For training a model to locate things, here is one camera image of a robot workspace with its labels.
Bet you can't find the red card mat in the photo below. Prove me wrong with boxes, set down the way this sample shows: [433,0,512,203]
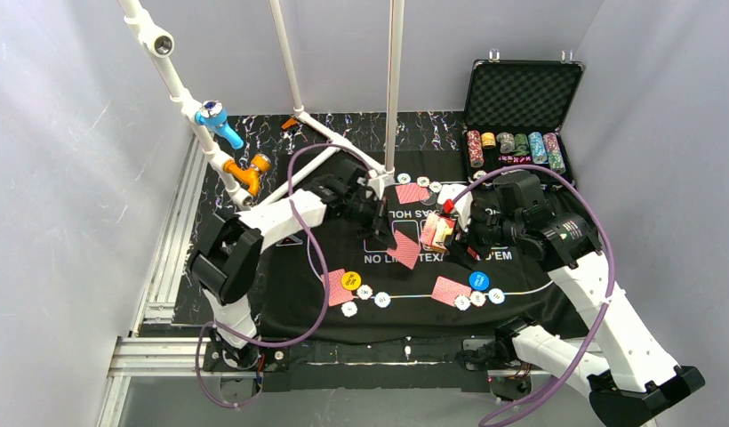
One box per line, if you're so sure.
[387,230,421,270]

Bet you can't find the red card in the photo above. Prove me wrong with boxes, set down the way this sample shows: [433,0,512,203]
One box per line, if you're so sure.
[395,182,429,205]

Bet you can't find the red playing card deck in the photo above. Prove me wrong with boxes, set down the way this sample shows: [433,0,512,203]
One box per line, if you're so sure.
[420,212,440,247]

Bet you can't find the clear dealer button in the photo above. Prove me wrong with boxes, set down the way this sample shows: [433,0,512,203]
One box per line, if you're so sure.
[421,192,438,208]

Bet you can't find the yellow big blind button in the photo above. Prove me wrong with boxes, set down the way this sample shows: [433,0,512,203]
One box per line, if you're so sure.
[340,271,362,291]

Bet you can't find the light blue chip row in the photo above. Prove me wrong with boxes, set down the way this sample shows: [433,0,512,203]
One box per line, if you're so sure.
[487,288,506,305]
[373,292,392,309]

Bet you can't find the blue small blind button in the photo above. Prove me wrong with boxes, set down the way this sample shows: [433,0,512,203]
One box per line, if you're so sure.
[468,271,490,292]

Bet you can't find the red card player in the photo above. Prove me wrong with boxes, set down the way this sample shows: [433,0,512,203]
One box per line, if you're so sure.
[327,269,354,307]
[430,277,472,308]

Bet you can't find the playing card deck box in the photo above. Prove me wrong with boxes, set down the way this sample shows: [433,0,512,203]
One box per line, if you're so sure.
[431,216,456,253]

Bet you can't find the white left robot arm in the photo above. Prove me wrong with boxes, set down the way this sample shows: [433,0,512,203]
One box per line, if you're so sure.
[186,159,396,350]

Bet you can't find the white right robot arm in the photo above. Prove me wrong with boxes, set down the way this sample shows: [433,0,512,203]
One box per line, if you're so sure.
[444,165,706,426]

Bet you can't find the black poker table mat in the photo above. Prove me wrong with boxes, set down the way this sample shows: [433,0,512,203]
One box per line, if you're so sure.
[252,150,601,345]

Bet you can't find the light blue chip stack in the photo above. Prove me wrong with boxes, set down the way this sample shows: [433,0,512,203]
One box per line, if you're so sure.
[528,132,548,165]

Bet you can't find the pink poker chip stack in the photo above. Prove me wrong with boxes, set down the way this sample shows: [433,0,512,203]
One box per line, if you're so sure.
[542,133,566,174]

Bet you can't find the green poker chip stack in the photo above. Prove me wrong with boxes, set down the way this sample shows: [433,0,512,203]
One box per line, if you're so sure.
[513,133,530,157]

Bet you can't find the grey poker chip stack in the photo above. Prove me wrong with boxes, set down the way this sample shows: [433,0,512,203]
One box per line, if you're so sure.
[496,133,516,154]

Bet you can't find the yellow poker chip stack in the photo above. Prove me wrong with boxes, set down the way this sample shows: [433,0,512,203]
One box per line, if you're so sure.
[481,132,497,149]

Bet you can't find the red poker chip stack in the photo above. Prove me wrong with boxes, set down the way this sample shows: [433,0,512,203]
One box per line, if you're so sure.
[466,130,485,168]

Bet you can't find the orange plastic faucet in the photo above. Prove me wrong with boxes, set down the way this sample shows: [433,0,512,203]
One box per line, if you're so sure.
[222,153,272,197]

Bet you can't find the black poker chip case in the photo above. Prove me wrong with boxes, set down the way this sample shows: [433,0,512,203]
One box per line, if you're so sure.
[464,59,585,185]

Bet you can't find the blue plastic faucet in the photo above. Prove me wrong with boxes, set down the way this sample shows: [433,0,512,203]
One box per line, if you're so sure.
[194,100,244,150]

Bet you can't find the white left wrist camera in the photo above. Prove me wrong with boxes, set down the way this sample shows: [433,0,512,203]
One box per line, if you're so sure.
[367,174,395,199]

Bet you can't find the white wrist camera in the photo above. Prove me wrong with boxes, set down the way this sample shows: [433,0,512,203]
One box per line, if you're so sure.
[367,174,395,199]
[437,183,473,229]

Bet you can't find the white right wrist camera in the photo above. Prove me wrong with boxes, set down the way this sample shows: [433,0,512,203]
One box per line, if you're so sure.
[437,183,473,229]

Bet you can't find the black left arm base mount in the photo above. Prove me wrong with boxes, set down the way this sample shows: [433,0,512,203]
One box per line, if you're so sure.
[196,334,291,410]

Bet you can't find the white PVC pipe frame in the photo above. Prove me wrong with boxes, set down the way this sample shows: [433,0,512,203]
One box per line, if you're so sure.
[116,0,405,210]

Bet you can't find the aluminium frame rail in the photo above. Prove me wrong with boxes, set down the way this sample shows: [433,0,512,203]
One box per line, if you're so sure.
[99,145,509,426]

